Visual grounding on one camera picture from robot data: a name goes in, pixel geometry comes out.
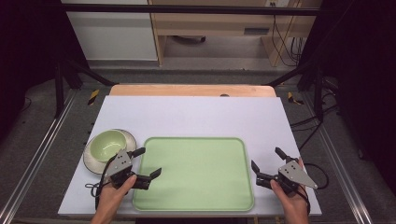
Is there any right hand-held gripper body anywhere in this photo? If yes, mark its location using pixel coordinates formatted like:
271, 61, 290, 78
255, 160, 319, 194

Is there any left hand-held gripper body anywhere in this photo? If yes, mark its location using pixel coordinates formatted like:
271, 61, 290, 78
106, 148, 151, 190

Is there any person's right hand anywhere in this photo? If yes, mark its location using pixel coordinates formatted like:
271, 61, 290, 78
270, 179, 310, 217

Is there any person's left hand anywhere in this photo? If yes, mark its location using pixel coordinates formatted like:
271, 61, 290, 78
93, 175, 138, 218

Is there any white plate with dark rim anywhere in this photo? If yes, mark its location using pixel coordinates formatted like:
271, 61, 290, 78
82, 128, 138, 175

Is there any green bowl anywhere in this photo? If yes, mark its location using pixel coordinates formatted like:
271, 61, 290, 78
89, 129, 128, 163

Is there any green tray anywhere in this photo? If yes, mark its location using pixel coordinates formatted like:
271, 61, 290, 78
132, 136, 256, 213

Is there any yellow and black tape strip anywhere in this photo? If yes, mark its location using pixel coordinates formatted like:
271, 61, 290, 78
287, 91, 304, 105
87, 89, 101, 106

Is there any black metal stand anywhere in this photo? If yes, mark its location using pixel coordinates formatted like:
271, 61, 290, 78
264, 59, 325, 121
54, 57, 116, 119

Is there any wooden table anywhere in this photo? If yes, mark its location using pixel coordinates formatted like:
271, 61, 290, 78
108, 83, 277, 98

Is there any white cabinet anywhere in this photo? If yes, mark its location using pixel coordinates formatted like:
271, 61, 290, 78
61, 0, 159, 62

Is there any dark curtain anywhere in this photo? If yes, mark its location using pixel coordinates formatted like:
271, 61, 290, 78
298, 0, 396, 188
0, 0, 89, 141

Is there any grey label on desk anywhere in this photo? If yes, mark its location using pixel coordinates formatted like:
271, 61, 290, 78
243, 27, 271, 35

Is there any light wooden desk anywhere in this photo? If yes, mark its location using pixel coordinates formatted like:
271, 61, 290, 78
148, 0, 321, 67

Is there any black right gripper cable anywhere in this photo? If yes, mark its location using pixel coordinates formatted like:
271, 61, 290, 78
298, 162, 330, 216

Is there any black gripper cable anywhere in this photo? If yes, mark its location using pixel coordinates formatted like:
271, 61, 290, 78
84, 155, 118, 210
298, 162, 330, 216

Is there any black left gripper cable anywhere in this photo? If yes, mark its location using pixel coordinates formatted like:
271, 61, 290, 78
84, 155, 118, 210

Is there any black floor cable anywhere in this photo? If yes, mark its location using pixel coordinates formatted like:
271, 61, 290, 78
289, 104, 340, 151

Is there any aluminium floor rail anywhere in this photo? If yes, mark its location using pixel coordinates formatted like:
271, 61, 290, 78
300, 92, 375, 224
0, 90, 78, 224

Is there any bundle of hanging black cables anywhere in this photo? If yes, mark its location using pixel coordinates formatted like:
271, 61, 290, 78
270, 13, 304, 67

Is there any black horizontal frame bar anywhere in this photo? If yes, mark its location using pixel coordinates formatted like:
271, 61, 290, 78
60, 3, 321, 17

